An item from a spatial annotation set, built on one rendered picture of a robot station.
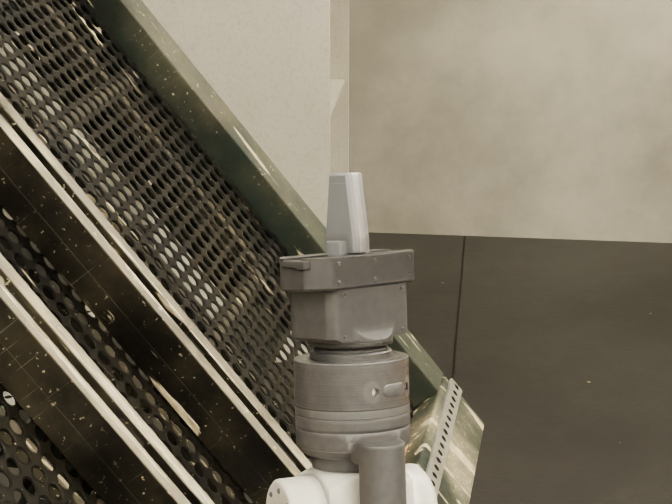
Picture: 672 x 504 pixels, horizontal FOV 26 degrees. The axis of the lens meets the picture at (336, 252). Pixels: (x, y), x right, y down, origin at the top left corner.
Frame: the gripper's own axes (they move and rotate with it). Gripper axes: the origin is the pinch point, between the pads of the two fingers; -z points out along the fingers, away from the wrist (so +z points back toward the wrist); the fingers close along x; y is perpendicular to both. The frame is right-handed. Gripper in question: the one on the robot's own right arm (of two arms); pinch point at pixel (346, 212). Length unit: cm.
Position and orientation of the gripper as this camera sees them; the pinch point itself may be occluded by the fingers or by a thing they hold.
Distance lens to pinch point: 110.4
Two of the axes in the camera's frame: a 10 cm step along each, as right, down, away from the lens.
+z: 0.3, 10.0, 0.6
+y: -7.2, -0.2, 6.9
